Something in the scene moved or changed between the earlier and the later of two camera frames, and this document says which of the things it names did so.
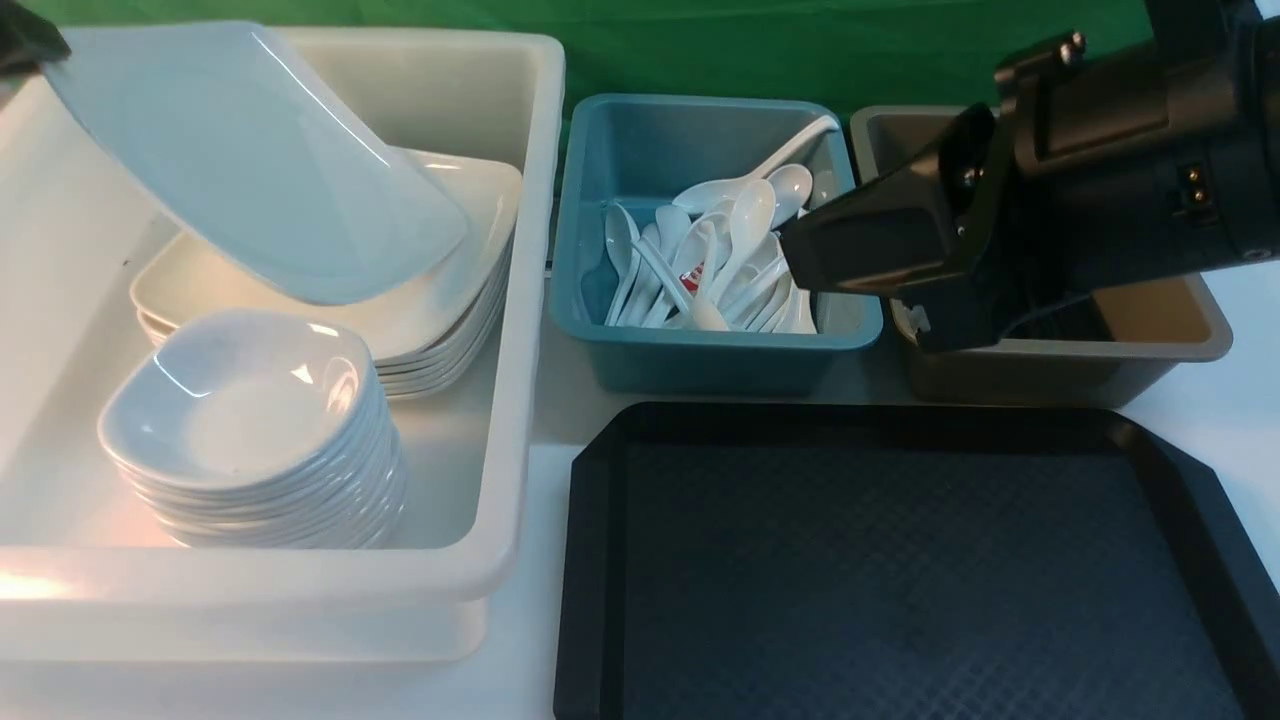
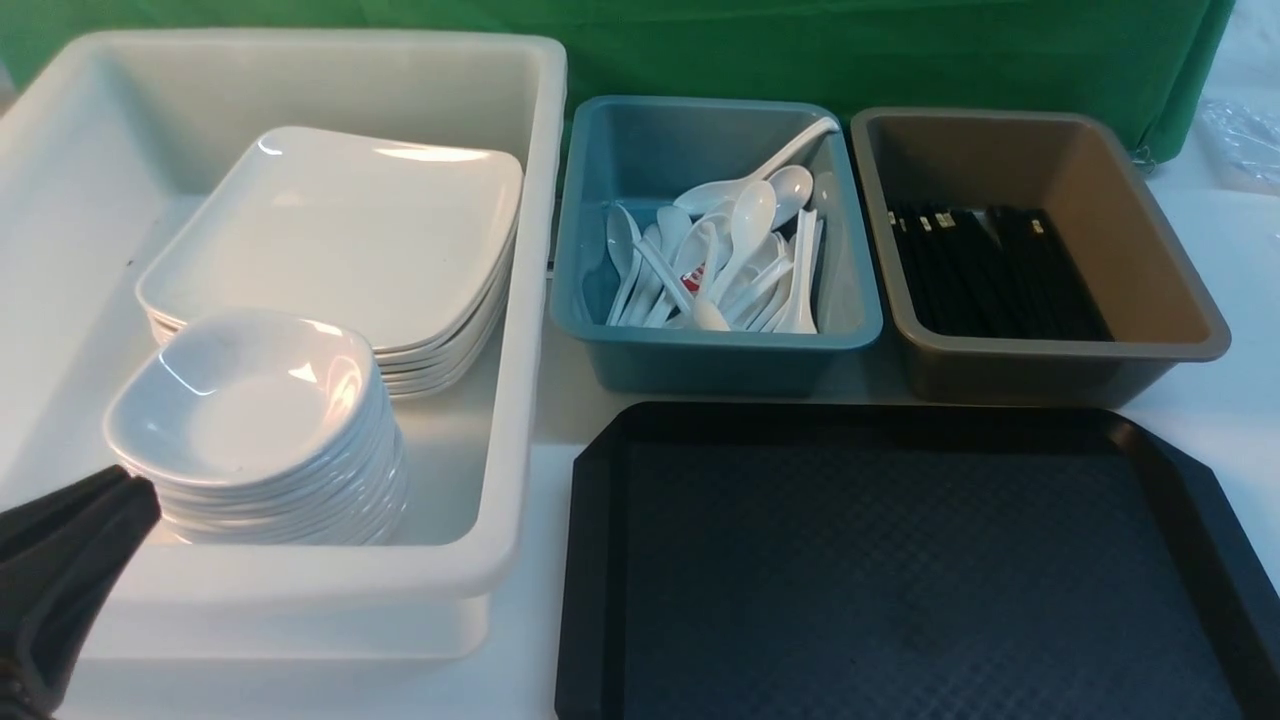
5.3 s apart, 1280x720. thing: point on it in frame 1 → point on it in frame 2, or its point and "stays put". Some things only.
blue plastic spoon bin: (612, 154) stays put
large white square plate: (261, 153) → (407, 240)
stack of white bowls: (258, 432) stays put
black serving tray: (892, 560) stays put
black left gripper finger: (27, 42) → (51, 603)
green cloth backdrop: (859, 53) stays put
